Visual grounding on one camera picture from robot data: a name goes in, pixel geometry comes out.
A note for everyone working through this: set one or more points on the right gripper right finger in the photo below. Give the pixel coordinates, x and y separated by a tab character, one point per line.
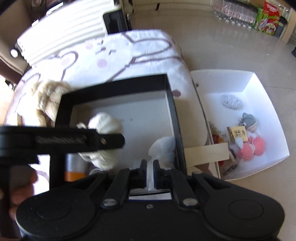
176	182

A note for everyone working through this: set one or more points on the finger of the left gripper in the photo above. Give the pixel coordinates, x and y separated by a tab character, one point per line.
109	141

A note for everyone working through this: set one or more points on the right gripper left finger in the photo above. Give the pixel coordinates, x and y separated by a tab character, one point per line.
125	181

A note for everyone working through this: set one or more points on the beige plush teddy bear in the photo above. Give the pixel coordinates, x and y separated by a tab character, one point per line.
46	97

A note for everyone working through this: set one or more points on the plastic bag roll orange core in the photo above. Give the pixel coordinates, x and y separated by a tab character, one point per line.
75	167

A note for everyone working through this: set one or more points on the person's left hand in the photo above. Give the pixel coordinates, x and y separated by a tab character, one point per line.
22	179

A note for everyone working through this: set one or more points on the black cardboard box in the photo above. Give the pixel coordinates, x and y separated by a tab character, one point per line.
143	105

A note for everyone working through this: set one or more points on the small yellow card box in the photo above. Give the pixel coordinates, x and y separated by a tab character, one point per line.
236	132

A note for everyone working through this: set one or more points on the cartoon bear bed sheet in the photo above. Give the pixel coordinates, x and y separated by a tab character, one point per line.
115	57

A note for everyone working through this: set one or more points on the pink crochet toy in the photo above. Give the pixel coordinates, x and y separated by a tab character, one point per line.
250	148

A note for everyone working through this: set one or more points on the white cardboard tray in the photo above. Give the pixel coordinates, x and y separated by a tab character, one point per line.
211	85

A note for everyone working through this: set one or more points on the grey yarn ball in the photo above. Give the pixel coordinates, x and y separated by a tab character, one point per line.
231	101

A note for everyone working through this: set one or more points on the white ribbed suitcase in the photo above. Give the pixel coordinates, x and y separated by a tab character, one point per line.
66	23

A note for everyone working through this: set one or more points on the pack of water bottles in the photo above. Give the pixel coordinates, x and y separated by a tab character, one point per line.
240	13

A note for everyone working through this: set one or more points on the green red snack box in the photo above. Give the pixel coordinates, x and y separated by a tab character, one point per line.
267	18

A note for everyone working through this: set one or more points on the grey plush keychain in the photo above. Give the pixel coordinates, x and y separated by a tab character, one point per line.
249	122

